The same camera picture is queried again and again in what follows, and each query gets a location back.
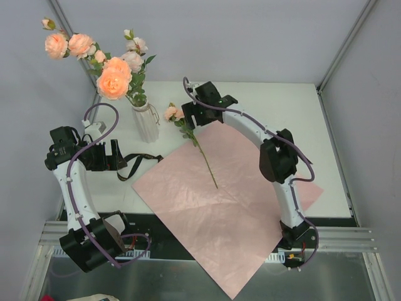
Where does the pink wrapping paper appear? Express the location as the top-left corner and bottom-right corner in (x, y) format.
(131, 120), (325, 300)

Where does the black printed ribbon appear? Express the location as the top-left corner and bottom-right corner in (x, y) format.
(117, 154), (164, 182)

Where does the beige cloth bag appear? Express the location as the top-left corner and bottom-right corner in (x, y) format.
(68, 293), (119, 301)

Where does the white cable duct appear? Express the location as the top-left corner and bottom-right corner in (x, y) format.
(264, 251), (286, 264)
(53, 246), (150, 260)

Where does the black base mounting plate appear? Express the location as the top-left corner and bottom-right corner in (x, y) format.
(120, 210), (325, 261)

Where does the left white cable duct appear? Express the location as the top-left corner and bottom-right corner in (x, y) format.
(53, 246), (150, 260)

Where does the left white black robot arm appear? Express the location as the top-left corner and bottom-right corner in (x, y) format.
(44, 126), (133, 273)

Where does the right white cable duct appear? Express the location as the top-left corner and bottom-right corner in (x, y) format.
(264, 251), (286, 264)

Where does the aluminium front rail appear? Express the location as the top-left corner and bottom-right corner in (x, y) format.
(318, 227), (379, 253)

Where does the right aluminium frame post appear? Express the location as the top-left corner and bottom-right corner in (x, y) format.
(316, 0), (378, 93)

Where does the red cloth item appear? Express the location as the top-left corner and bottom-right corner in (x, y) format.
(40, 295), (55, 301)

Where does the pale pink rose stem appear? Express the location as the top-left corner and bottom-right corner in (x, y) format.
(121, 29), (156, 107)

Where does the white ribbed ceramic vase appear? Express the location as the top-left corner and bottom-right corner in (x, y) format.
(132, 101), (160, 143)

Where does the peach rose stem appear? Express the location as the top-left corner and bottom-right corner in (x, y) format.
(95, 56), (132, 100)
(164, 103), (218, 189)
(41, 18), (108, 70)

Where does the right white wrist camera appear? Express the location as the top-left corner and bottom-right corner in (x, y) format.
(187, 82), (200, 93)

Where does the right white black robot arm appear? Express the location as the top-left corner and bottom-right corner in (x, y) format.
(182, 78), (319, 250)

